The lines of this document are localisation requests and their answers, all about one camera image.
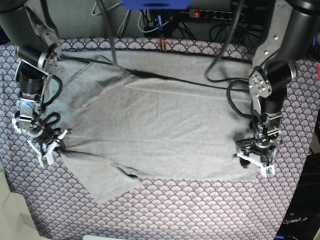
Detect grey T-shirt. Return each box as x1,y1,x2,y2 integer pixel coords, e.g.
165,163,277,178
47,51,260,203

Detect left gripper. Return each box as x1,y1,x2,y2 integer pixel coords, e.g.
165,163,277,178
233,136,282,168

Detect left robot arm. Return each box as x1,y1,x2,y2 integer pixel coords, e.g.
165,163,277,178
234,0,320,170

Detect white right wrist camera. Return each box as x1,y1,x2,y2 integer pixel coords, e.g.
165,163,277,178
37,153,55,168

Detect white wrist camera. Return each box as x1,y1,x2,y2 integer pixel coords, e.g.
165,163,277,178
260,165,275,178
37,153,55,168

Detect black OpenArm box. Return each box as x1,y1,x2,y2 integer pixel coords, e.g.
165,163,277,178
274,153,320,240

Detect red clamp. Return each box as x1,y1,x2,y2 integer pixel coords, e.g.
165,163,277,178
158,39,167,52

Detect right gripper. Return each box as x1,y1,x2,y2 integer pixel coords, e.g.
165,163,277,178
27,126,72,160

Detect power strip with red switch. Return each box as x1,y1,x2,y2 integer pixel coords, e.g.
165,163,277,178
188,9,235,21

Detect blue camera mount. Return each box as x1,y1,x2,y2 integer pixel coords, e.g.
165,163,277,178
120,0,191,10

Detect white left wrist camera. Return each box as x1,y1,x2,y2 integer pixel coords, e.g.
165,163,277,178
260,165,275,178

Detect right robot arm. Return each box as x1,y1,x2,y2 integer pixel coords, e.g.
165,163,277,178
0,0,70,167

